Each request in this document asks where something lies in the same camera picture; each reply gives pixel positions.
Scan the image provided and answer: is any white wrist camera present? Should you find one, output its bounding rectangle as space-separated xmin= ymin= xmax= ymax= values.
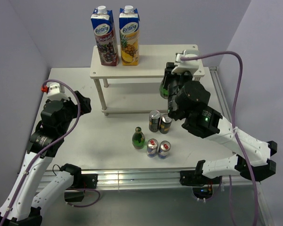
xmin=172 ymin=49 xmax=202 ymax=75
xmin=41 ymin=82 xmax=69 ymax=101

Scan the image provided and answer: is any dark can open top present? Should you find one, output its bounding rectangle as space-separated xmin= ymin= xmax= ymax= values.
xmin=149 ymin=110 xmax=161 ymax=132

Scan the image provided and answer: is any green glass bottle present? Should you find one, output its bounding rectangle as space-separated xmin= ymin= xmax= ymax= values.
xmin=132 ymin=127 xmax=145 ymax=149
xmin=159 ymin=81 xmax=168 ymax=99

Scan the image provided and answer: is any dark can yellow label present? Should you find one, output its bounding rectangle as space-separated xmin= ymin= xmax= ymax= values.
xmin=159 ymin=113 xmax=173 ymax=134

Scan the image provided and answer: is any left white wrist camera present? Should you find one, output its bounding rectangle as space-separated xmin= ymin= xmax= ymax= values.
xmin=41 ymin=82 xmax=69 ymax=101

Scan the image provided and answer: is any aluminium rail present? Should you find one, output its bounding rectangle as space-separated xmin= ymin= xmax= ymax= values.
xmin=209 ymin=66 xmax=274 ymax=226
xmin=16 ymin=168 xmax=260 ymax=191

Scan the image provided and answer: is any grape juice carton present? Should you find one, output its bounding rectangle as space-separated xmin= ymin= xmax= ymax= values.
xmin=91 ymin=6 xmax=119 ymax=66

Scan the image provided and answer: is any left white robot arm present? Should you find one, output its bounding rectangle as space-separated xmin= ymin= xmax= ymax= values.
xmin=0 ymin=91 xmax=92 ymax=226

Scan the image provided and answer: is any aluminium rail right side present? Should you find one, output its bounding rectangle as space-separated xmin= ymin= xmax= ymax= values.
xmin=209 ymin=66 xmax=274 ymax=226

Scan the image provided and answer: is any white two-tier shelf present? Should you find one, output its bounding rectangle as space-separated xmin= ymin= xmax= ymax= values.
xmin=90 ymin=44 xmax=199 ymax=116

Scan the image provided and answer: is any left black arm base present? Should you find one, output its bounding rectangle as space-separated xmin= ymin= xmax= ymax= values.
xmin=64 ymin=173 xmax=98 ymax=203

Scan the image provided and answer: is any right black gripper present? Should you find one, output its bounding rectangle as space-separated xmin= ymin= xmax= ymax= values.
xmin=162 ymin=61 xmax=194 ymax=118

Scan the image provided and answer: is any pineapple juice carton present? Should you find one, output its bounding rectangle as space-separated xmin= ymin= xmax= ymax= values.
xmin=119 ymin=5 xmax=140 ymax=66

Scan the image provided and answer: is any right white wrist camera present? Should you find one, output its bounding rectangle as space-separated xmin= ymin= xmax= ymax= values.
xmin=172 ymin=49 xmax=202 ymax=75

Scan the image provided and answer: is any silver blue energy can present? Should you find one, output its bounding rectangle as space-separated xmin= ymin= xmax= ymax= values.
xmin=147 ymin=138 xmax=158 ymax=157

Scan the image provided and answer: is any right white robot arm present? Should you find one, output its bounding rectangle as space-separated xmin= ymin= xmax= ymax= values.
xmin=160 ymin=62 xmax=277 ymax=185

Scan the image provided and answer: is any aluminium rail front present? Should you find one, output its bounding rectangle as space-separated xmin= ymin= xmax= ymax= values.
xmin=16 ymin=168 xmax=260 ymax=191

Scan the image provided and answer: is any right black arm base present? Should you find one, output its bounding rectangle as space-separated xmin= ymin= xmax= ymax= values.
xmin=179 ymin=160 xmax=222 ymax=203

